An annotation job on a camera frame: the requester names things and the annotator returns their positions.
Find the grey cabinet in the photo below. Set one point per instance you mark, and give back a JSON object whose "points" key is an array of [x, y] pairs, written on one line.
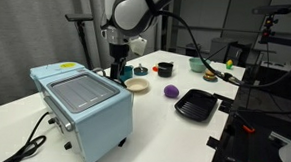
{"points": [[219, 48]]}

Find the teal frying pan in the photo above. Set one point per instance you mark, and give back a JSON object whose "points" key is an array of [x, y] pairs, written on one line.
{"points": [[141, 74]]}

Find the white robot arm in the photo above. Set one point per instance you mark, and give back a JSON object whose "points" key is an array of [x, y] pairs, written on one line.
{"points": [[132, 13]]}

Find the red toy food piece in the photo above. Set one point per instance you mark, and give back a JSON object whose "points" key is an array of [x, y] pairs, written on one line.
{"points": [[155, 69]]}

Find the mint green bowl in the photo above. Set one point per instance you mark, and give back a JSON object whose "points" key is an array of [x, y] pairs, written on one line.
{"points": [[197, 66]]}

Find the light blue toaster oven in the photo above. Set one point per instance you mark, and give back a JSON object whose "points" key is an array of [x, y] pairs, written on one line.
{"points": [[93, 121]]}

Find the purple ball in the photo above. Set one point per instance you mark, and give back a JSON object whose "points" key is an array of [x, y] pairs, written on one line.
{"points": [[171, 91]]}

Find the black grill tray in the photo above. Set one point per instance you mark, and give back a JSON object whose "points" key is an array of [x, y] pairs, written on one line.
{"points": [[196, 105]]}

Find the beige bowl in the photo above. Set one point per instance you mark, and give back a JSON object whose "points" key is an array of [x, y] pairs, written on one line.
{"points": [[137, 85]]}

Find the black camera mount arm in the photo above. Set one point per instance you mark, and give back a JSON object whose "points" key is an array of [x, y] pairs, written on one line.
{"points": [[277, 41]]}

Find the black stereo camera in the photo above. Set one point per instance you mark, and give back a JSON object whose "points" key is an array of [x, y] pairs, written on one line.
{"points": [[276, 9], [78, 17]]}

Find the black pan lid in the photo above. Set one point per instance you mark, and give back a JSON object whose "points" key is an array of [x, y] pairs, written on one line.
{"points": [[140, 70]]}

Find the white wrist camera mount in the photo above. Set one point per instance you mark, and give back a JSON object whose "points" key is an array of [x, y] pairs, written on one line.
{"points": [[138, 45]]}

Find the yellow green toy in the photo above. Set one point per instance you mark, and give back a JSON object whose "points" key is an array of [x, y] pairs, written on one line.
{"points": [[229, 64]]}

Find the black bin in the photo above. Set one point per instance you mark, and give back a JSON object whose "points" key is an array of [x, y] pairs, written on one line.
{"points": [[193, 50]]}

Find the toy burger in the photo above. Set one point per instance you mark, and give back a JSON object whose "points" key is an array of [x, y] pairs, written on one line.
{"points": [[210, 73]]}

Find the grey curtain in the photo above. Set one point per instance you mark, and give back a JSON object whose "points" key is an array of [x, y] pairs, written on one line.
{"points": [[27, 34]]}

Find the small teal plate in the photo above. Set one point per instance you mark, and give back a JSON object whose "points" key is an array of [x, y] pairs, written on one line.
{"points": [[210, 80]]}

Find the teal toy pot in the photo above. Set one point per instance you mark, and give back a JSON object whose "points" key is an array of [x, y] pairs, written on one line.
{"points": [[129, 73]]}

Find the black camera tripod stand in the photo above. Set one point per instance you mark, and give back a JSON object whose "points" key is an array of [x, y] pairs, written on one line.
{"points": [[82, 37]]}

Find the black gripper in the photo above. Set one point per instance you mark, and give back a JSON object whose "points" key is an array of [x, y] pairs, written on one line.
{"points": [[118, 51]]}

